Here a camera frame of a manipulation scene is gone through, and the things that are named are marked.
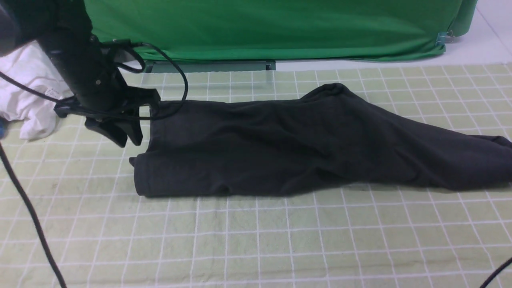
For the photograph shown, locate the metal binder clip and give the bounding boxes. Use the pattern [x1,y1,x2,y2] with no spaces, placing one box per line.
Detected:
[435,30,456,46]

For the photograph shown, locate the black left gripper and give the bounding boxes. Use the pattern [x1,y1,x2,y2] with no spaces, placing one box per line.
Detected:
[54,68,160,148]

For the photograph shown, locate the blue garment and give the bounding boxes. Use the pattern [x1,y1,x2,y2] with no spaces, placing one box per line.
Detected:
[0,119,7,139]

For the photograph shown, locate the light green checkered table mat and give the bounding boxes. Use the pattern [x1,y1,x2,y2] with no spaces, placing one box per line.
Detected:
[2,63,512,288]

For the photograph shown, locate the crumpled white shirt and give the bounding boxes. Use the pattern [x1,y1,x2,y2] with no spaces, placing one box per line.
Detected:
[0,40,76,140]

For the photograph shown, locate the green metal base bracket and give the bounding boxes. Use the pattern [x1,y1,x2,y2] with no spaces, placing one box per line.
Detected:
[144,60,276,73]

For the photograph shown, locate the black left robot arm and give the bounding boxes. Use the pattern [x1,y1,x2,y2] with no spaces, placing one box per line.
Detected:
[0,0,160,148]

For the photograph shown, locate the dark gray long-sleeved shirt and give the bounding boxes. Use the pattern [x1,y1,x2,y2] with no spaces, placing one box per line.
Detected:
[129,83,512,198]

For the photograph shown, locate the green backdrop cloth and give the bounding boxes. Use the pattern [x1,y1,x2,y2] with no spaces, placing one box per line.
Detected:
[85,0,477,62]

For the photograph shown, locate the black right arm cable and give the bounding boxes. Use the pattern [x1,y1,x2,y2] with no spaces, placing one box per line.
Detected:
[480,256,512,288]

